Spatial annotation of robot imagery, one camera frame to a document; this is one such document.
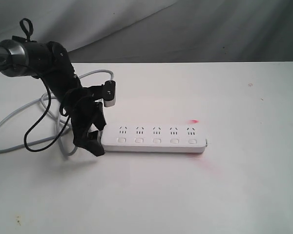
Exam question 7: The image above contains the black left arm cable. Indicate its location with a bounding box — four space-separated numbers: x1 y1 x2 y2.
0 18 76 153

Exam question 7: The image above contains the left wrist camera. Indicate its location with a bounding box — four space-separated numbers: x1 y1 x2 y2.
102 80 116 107

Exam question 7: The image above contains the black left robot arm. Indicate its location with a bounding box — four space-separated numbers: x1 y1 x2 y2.
0 39 116 156

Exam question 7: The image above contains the grey power cord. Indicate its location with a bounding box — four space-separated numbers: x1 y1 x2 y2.
0 69 114 159

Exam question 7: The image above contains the white five-outlet power strip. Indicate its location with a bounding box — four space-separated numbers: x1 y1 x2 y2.
101 123 208 154

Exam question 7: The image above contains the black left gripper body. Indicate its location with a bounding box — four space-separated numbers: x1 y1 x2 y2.
62 85 106 131

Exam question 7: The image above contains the grey backdrop cloth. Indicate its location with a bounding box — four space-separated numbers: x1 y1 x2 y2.
0 0 293 63

